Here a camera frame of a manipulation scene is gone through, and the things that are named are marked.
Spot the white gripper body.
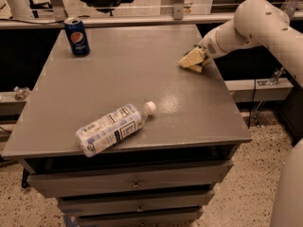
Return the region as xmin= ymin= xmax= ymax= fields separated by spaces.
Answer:
xmin=199 ymin=26 xmax=241 ymax=59

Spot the green and yellow sponge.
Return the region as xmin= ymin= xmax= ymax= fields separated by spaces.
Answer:
xmin=188 ymin=53 xmax=209 ymax=73

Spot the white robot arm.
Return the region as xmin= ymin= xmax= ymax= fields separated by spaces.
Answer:
xmin=179 ymin=0 xmax=303 ymax=227

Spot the blue pepsi can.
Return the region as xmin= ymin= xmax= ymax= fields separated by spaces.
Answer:
xmin=64 ymin=18 xmax=90 ymax=57

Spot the grey side shelf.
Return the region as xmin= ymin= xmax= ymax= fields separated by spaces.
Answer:
xmin=225 ymin=78 xmax=294 ymax=103

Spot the top grey drawer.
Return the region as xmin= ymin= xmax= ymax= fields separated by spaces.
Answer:
xmin=27 ymin=160 xmax=233 ymax=198

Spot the grey drawer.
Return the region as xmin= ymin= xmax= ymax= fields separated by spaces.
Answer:
xmin=59 ymin=189 xmax=214 ymax=217
xmin=27 ymin=160 xmax=233 ymax=198
xmin=77 ymin=207 xmax=202 ymax=227

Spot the clear plastic water bottle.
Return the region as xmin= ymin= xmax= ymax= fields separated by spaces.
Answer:
xmin=76 ymin=101 xmax=156 ymax=157

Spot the grey drawer cabinet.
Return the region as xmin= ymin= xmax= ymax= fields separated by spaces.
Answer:
xmin=3 ymin=26 xmax=250 ymax=227

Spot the middle grey drawer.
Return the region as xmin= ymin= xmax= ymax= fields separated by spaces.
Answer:
xmin=59 ymin=189 xmax=214 ymax=217

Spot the bottom grey drawer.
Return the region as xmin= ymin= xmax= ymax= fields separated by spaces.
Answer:
xmin=77 ymin=207 xmax=202 ymax=227

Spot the small shiny metal object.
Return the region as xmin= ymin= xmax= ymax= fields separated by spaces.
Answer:
xmin=13 ymin=86 xmax=30 ymax=100

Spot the grey metal rail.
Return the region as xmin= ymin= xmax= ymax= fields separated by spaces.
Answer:
xmin=0 ymin=10 xmax=303 ymax=30

